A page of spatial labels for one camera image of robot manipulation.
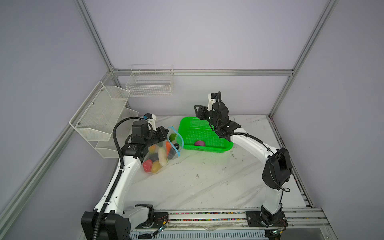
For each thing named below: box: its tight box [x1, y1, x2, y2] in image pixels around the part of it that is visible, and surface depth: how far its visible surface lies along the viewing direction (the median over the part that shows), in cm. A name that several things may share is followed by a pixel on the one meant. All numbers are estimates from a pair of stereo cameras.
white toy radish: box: [158, 147, 168, 166], surface depth 90 cm
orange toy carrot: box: [165, 133, 177, 157], surface depth 84 cm
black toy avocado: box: [148, 152, 159, 163], surface depth 92 cm
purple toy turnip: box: [194, 140, 205, 147], surface depth 100 cm
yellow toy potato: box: [151, 160, 162, 173], surface depth 89 cm
